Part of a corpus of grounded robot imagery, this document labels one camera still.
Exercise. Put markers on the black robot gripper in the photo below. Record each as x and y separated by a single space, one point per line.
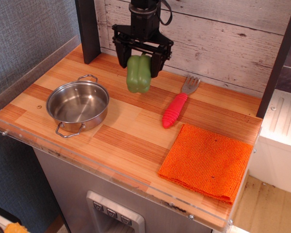
143 35

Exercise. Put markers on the green toy bell pepper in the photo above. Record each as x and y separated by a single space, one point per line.
139 73

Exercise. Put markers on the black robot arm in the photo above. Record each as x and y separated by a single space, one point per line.
149 4

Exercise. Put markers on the stainless steel pot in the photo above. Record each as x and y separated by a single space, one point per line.
78 106

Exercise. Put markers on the orange folded cloth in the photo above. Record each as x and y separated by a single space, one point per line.
206 162

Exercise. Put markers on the grey toy fridge cabinet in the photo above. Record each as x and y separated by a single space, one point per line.
95 199

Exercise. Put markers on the white toy sink unit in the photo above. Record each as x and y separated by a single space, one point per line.
271 159

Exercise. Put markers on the yellow black object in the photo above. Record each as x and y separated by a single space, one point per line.
14 228

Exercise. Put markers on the dark left shelf post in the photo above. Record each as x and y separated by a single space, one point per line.
87 20

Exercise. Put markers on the dark shelf post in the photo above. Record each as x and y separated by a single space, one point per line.
273 79
87 20

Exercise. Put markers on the red handled toy fork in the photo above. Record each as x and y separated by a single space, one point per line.
174 109

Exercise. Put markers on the dark right shelf post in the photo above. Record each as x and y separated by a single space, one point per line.
273 79

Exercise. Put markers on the clear acrylic guard rail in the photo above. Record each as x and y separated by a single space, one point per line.
128 157

